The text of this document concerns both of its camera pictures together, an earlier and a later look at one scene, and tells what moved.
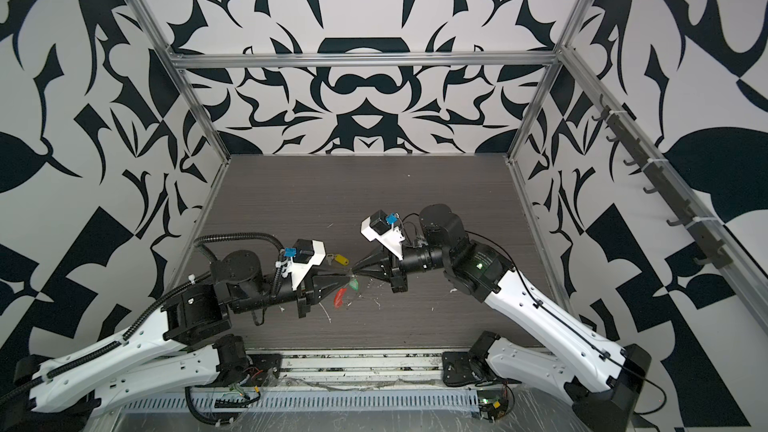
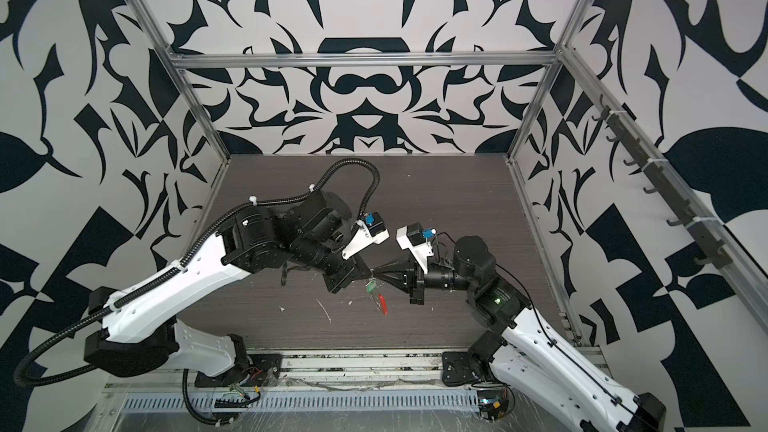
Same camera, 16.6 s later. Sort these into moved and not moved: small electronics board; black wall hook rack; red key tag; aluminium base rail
Moved: red key tag
Not moved: small electronics board; aluminium base rail; black wall hook rack
